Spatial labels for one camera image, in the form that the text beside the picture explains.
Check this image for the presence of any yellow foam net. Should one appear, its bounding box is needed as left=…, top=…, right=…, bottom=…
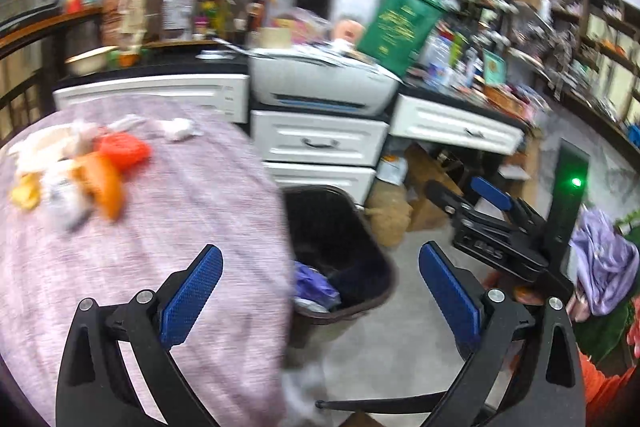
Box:
left=10, top=172, right=41, bottom=211

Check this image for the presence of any white red printed plastic bag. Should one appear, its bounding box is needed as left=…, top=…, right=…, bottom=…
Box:
left=8, top=119, right=103, bottom=176

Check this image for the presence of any purple plastic bag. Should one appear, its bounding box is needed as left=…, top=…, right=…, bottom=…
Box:
left=294, top=261, right=342, bottom=313

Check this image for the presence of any brown trash bin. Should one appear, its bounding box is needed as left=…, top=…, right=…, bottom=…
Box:
left=282, top=185, right=397, bottom=326

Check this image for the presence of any brown cardboard box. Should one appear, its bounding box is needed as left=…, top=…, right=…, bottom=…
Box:
left=403, top=142, right=467, bottom=233

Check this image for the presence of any black tower with green light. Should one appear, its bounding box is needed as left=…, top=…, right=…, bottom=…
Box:
left=544, top=139, right=590, bottom=257

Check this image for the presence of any burlap sack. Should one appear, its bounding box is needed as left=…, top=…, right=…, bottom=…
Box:
left=364, top=180, right=412, bottom=249

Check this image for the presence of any white paper bag under desk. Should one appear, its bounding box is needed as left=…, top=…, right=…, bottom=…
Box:
left=376, top=154, right=408, bottom=186

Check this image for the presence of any purple cloth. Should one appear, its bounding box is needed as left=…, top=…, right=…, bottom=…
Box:
left=570, top=208, right=639, bottom=317

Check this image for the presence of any white right desk drawer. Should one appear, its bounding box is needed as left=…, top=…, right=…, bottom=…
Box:
left=390, top=94, right=524, bottom=155

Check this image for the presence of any white desk drawer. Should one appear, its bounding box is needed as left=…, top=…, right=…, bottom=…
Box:
left=390, top=94, right=524, bottom=155
left=53, top=74, right=250, bottom=124

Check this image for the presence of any white drawer cabinet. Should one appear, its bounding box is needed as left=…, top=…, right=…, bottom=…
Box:
left=250, top=110, right=388, bottom=205

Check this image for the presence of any white printer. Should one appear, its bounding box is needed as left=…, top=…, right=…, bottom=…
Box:
left=248, top=44, right=400, bottom=116

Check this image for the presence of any clear crumpled plastic bag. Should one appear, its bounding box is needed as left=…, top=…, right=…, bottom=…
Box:
left=42, top=172, right=93, bottom=232

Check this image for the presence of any purple grey tablecloth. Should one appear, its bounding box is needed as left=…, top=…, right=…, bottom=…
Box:
left=1, top=95, right=293, bottom=426

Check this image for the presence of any green paper bag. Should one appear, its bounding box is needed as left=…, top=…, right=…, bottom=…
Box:
left=356, top=0, right=446, bottom=77

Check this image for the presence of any white left desk drawer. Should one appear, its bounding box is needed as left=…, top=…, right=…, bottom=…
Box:
left=53, top=74, right=250, bottom=124

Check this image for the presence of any small white crumpled tissue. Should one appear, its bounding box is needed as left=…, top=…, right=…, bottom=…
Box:
left=156, top=118, right=202, bottom=142

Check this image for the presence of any beige bowl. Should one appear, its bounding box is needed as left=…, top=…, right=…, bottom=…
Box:
left=65, top=46, right=117, bottom=76

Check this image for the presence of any wooden railing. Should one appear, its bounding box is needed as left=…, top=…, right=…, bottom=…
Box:
left=1, top=4, right=102, bottom=144

